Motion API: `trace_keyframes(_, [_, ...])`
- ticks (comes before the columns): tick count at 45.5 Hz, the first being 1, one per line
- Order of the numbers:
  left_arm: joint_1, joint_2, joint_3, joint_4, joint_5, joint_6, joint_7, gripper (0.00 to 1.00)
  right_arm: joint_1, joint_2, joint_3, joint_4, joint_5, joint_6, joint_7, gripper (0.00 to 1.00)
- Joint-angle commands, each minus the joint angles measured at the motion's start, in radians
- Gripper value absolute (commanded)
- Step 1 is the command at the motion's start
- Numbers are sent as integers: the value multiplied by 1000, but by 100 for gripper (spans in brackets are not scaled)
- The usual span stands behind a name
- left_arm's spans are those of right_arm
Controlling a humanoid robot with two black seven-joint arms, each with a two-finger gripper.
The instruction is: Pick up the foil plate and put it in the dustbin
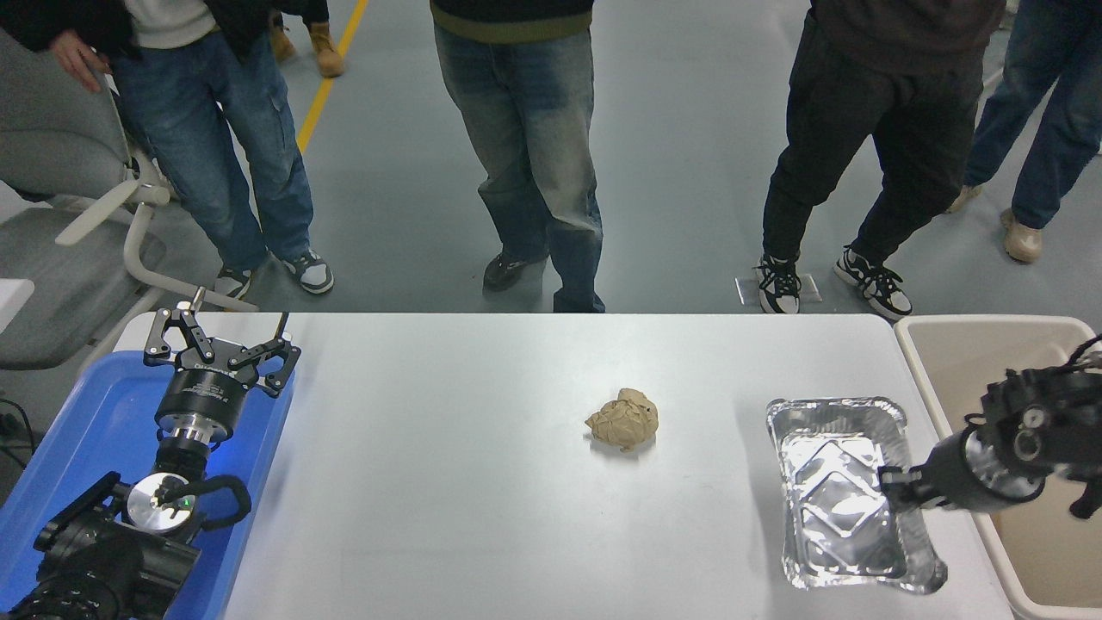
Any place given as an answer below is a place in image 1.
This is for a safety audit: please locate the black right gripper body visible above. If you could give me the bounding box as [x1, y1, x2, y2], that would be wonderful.
[923, 429, 993, 515]

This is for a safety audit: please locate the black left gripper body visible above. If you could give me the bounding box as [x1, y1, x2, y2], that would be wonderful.
[155, 362, 251, 431]

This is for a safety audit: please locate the silver foil tray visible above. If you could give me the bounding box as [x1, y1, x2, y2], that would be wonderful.
[765, 396, 949, 595]

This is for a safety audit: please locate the metal floor plate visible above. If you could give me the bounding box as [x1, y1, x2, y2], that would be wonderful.
[734, 274, 823, 307]

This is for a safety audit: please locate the person's hand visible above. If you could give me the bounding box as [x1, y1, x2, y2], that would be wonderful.
[49, 30, 111, 94]

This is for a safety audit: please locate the blue plastic tray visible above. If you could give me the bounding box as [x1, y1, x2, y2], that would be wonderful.
[0, 349, 295, 620]

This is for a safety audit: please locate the large pale bin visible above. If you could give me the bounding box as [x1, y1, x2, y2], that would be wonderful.
[894, 315, 1102, 620]

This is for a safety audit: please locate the grey office chair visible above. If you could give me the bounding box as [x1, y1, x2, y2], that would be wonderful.
[0, 30, 259, 371]

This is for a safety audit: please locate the white side table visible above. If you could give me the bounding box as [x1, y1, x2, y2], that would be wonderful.
[0, 278, 35, 332]

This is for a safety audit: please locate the person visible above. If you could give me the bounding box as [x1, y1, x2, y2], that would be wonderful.
[269, 0, 345, 78]
[0, 0, 335, 301]
[945, 0, 1102, 264]
[430, 0, 606, 314]
[758, 0, 1006, 321]

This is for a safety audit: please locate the crumpled tan paper ball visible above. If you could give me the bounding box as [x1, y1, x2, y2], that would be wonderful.
[585, 387, 659, 453]

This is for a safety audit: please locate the black floor cable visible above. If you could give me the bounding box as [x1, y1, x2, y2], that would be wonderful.
[0, 396, 40, 470]

